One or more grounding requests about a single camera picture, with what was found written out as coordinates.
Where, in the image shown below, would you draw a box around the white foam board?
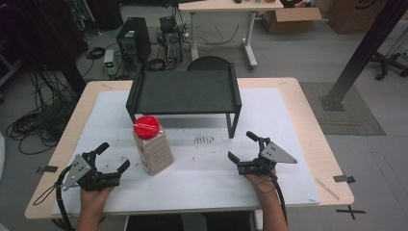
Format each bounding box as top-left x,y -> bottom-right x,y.
51,88 -> 321,217

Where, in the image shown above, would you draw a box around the coiled black cable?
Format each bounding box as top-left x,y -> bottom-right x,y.
84,46 -> 107,61

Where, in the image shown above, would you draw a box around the person's left hand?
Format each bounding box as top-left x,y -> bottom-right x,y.
79,186 -> 115,214

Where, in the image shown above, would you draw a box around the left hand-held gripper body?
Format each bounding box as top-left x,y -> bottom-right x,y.
62,149 -> 121,193

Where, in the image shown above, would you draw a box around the black chair backrest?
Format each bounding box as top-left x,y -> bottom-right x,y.
186,55 -> 232,72

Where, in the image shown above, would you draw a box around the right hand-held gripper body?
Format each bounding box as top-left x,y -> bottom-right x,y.
237,137 -> 298,177

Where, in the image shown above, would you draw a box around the clear jar with red lid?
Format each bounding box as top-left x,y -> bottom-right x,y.
132,115 -> 175,177

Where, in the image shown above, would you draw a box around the office chair base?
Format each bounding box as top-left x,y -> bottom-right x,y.
369,50 -> 408,82

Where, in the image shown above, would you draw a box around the black metal shelf rack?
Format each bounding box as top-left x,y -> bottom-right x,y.
125,62 -> 242,140

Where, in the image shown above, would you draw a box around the black tape strip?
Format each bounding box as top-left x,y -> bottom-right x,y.
332,174 -> 357,185
35,165 -> 60,175

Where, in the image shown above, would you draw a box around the right hand-held gripper cable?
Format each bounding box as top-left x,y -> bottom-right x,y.
269,173 -> 289,224

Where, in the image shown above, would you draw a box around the black metal post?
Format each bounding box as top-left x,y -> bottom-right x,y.
319,0 -> 408,113

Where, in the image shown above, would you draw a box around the black computer tower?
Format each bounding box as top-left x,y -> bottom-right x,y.
115,16 -> 152,65

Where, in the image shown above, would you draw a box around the white desk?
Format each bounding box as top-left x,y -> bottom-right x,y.
177,0 -> 285,71

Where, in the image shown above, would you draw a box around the open grey computer case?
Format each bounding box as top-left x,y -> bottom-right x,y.
159,15 -> 184,64

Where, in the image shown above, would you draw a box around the dark curtain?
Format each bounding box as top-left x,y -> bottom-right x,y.
0,0 -> 89,95

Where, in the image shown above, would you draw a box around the person's dark trousers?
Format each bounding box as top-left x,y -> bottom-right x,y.
125,211 -> 253,231

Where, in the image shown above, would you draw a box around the black tape cross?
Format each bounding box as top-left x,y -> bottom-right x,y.
335,204 -> 368,221

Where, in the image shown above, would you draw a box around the grey floor mat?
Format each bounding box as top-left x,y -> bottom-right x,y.
299,81 -> 387,137

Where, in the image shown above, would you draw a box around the large closed cardboard box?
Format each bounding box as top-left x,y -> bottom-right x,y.
326,0 -> 390,36

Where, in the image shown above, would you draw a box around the thin black cord loop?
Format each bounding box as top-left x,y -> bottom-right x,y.
32,183 -> 59,207

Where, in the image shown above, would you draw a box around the tangle of black cables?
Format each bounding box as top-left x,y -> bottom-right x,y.
5,68 -> 80,156

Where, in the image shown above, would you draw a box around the open cardboard box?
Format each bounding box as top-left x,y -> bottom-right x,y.
260,7 -> 322,35

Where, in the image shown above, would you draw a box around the hand-held gripper cable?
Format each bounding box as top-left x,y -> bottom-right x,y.
55,165 -> 75,231
269,173 -> 289,224

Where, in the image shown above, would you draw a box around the left hand-held gripper cable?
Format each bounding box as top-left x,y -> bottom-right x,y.
55,165 -> 75,231

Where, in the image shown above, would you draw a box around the person's right hand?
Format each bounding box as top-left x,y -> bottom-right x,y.
244,172 -> 279,201

